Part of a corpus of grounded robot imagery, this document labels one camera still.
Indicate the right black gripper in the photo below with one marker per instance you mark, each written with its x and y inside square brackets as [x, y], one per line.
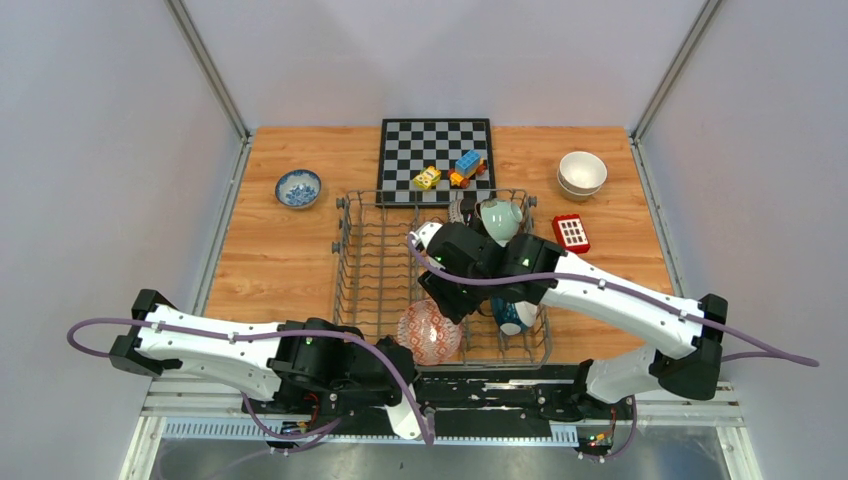
[454, 308]

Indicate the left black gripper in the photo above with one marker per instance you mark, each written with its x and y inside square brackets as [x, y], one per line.
[391, 397]

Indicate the blue zigzag bowl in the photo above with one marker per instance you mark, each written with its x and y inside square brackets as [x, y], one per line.
[432, 338]

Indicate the beige floral bowl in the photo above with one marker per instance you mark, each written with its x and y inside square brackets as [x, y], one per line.
[578, 197]

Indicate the blue floral white bowl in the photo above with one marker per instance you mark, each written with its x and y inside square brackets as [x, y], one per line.
[298, 189]

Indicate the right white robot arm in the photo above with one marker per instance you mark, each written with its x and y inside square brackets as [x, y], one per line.
[682, 353]

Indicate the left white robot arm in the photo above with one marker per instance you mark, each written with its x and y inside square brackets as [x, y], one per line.
[295, 367]

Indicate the black patterned bowl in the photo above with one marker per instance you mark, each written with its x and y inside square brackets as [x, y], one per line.
[464, 211]

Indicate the mint green bowl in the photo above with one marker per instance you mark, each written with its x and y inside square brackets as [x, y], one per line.
[501, 219]

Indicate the yellow toy car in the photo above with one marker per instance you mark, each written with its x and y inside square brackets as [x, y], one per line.
[427, 178]

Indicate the blue orange toy truck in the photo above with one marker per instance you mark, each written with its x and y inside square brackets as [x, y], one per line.
[466, 168]

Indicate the teal white dotted bowl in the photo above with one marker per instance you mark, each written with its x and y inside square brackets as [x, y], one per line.
[513, 318]

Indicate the black white checkerboard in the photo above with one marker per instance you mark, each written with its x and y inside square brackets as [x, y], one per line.
[408, 146]

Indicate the red toy block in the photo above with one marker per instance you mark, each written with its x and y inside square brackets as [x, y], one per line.
[570, 233]

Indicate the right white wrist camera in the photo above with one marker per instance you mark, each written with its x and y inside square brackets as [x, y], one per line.
[424, 234]

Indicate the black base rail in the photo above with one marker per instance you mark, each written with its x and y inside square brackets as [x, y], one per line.
[497, 405]

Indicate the grey wire dish rack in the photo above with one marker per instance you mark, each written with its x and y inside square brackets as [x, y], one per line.
[377, 291]

